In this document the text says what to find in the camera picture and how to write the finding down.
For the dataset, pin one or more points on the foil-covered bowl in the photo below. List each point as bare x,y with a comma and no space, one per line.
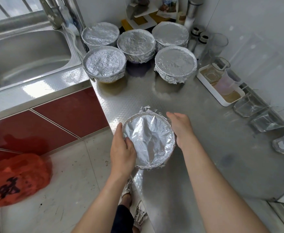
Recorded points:
104,63
136,45
100,34
176,63

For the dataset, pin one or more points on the person's left white shoe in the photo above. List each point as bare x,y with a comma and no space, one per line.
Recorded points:
126,189

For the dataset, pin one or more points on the steel faucet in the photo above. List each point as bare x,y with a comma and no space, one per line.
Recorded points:
52,13

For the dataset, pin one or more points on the red plastic bag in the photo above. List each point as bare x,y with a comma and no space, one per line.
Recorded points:
18,179

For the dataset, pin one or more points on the stack of aluminium foil sheets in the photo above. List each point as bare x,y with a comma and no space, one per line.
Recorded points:
149,138

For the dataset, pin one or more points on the white rectangular tray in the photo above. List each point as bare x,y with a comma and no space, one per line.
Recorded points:
207,88

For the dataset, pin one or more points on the person's dark trousers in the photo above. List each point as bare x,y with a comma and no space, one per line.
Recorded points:
122,220

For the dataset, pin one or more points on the white shaker with black lid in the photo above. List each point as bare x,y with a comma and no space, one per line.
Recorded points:
194,40
201,47

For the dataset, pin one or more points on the metal window railing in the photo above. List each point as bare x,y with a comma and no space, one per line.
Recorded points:
13,6

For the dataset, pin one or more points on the stainless steel sink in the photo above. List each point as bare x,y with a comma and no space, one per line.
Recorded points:
28,55

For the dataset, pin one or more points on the red kitchen cabinet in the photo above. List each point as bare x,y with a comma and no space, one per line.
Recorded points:
71,114

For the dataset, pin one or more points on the foil-wrapped bowl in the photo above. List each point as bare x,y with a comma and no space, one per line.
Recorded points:
170,34

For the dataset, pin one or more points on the white dish brush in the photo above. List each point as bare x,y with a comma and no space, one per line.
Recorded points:
72,29

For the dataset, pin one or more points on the person's right forearm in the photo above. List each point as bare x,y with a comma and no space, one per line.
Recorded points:
219,191

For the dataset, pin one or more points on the person's white shoe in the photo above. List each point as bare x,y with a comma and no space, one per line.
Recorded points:
126,189
141,214

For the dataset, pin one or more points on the person's left hand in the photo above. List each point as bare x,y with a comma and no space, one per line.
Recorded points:
122,155

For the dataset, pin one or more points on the white corner shelf rack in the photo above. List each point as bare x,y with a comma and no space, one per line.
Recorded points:
142,8

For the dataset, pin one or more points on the person's right white shoe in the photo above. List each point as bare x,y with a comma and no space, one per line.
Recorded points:
141,214

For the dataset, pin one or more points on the pink translucent cup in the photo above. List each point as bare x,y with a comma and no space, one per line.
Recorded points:
227,84

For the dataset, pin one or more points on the small white tan-capped bottle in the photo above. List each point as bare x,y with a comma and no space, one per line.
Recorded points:
182,18

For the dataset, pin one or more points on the person's left forearm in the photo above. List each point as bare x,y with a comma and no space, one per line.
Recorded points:
103,208

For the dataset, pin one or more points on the tall white steel-capped bottle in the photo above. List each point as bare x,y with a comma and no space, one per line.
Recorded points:
193,9

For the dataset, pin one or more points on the colourful snack packet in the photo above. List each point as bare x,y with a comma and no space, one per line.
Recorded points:
168,3

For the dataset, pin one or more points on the person's right hand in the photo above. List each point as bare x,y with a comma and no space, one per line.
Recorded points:
182,129

